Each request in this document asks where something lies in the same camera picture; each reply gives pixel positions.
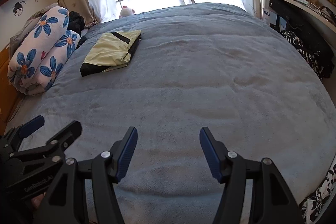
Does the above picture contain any grey bed blanket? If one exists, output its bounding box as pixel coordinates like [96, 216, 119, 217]
[9, 3, 335, 223]

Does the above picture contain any black clothing pile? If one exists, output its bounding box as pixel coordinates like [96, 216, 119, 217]
[68, 11, 88, 48]

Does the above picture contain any cartoon face wall sticker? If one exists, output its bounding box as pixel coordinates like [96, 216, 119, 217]
[13, 1, 26, 17]

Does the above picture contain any white pink plush toy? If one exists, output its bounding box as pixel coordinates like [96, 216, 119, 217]
[119, 6, 135, 18]

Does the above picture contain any lower floral rolled quilt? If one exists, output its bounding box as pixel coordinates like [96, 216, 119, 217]
[19, 30, 81, 96]

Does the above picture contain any black white patterned cloth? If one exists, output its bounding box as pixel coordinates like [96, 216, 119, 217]
[280, 30, 335, 223]

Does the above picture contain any person's left hand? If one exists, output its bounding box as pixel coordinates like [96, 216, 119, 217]
[31, 193, 45, 208]

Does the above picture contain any yellow and black hooded jacket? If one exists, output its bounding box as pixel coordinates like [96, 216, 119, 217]
[80, 30, 142, 77]

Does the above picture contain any floral rolled quilt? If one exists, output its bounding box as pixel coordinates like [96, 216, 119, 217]
[19, 30, 81, 96]
[7, 6, 70, 90]

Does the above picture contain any upper floral rolled quilt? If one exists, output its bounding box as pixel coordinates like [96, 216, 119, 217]
[7, 6, 70, 90]

